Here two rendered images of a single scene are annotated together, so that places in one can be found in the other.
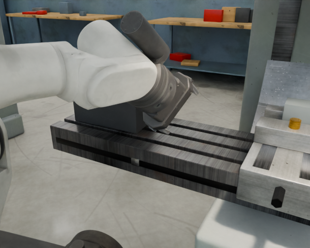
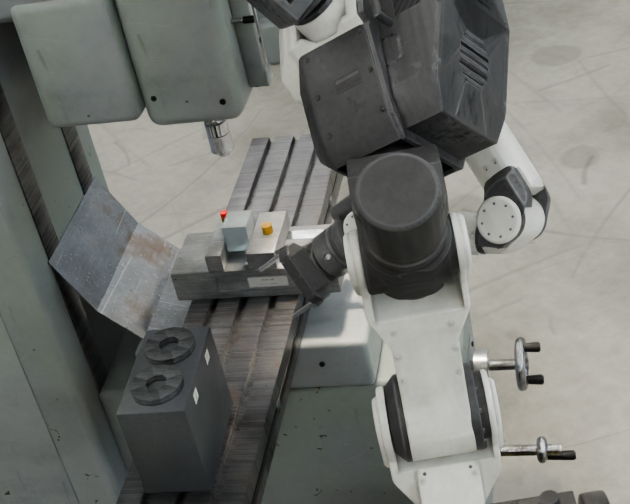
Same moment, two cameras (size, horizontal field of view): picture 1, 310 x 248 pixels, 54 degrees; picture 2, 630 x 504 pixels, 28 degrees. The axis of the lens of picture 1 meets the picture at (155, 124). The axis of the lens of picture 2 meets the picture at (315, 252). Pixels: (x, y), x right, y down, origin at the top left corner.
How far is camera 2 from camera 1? 2.35 m
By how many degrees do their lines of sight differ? 86
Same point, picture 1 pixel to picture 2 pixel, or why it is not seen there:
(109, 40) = not seen: hidden behind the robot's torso
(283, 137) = (280, 241)
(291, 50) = (53, 229)
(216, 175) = (295, 322)
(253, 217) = (321, 315)
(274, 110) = (222, 249)
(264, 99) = (95, 301)
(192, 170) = (290, 342)
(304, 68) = (72, 234)
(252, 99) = (63, 327)
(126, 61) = not seen: hidden behind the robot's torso
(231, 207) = (312, 331)
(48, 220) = not seen: outside the picture
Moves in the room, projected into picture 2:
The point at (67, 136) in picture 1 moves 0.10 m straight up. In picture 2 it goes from (252, 489) to (239, 447)
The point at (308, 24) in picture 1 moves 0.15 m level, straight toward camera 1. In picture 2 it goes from (45, 186) to (115, 179)
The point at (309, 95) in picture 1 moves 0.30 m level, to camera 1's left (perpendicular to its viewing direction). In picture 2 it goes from (102, 253) to (129, 329)
